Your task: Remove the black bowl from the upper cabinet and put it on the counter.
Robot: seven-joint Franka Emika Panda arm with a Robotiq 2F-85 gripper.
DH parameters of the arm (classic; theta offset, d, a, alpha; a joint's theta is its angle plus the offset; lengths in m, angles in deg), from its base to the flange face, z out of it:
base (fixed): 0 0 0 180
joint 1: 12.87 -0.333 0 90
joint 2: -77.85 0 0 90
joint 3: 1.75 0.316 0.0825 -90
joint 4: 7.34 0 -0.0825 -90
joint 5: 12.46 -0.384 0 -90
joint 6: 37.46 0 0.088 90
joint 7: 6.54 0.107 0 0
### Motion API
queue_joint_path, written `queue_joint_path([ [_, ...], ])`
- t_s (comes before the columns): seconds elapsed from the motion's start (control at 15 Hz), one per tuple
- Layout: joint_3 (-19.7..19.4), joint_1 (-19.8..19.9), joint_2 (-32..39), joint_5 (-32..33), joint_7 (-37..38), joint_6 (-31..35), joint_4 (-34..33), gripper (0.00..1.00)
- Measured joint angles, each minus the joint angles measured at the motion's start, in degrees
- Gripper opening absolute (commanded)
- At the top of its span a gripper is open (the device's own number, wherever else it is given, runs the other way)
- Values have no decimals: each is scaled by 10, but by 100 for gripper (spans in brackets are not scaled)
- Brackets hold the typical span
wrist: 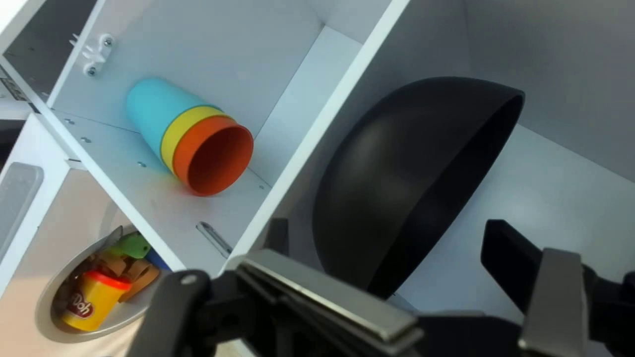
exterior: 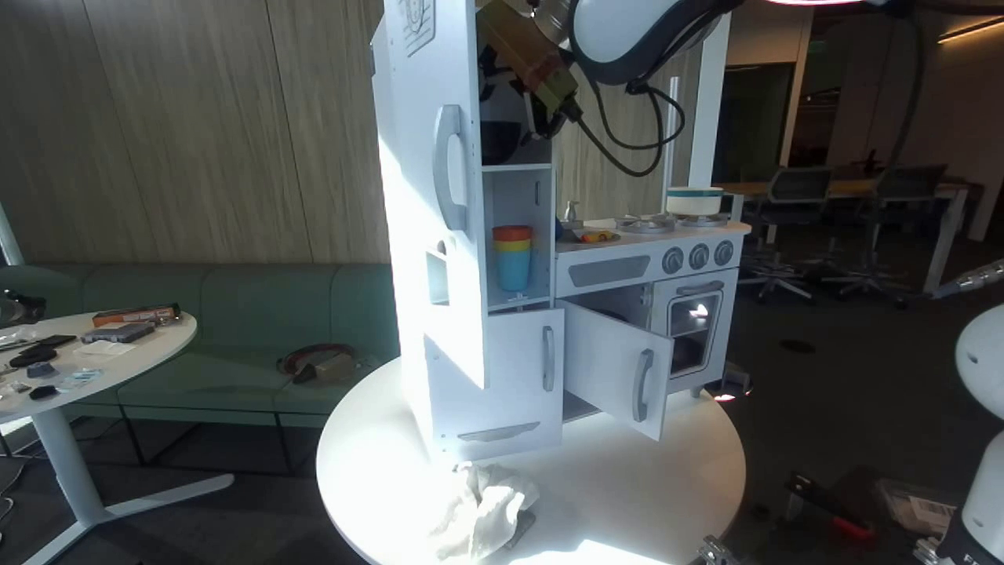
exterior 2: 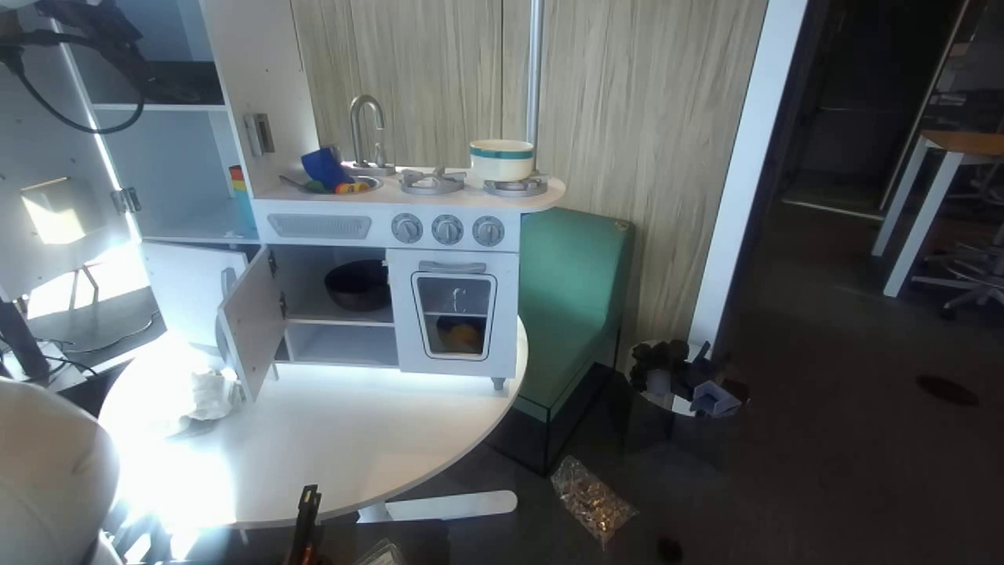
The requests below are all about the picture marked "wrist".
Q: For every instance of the orange plastic cup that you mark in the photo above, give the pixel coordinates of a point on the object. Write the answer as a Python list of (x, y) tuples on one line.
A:
[(215, 159)]

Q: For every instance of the green toy piece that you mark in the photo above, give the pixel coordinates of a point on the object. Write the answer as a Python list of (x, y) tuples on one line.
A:
[(134, 246)]

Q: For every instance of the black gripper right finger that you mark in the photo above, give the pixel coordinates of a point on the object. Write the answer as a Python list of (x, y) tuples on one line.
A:
[(557, 304)]

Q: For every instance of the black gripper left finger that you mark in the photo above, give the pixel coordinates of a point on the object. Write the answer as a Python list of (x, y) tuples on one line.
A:
[(319, 298)]

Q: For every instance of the teal plastic cup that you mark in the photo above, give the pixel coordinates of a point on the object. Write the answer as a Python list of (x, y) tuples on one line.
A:
[(156, 109)]

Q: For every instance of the yellow plastic cup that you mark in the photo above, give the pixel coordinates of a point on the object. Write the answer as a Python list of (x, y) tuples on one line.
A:
[(178, 129)]

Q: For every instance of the white toy kitchen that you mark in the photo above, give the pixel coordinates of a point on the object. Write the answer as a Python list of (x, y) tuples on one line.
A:
[(543, 224)]

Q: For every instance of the brown wooden toy pieces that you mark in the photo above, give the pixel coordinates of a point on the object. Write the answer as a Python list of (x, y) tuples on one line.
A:
[(136, 274)]

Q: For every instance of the black bowl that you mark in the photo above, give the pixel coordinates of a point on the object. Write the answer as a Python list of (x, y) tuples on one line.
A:
[(398, 185)]

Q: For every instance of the white plastic door hinge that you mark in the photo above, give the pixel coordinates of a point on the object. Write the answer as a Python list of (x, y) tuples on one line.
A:
[(94, 54)]

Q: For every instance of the blue toy piece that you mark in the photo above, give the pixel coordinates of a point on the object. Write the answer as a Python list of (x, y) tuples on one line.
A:
[(158, 260)]

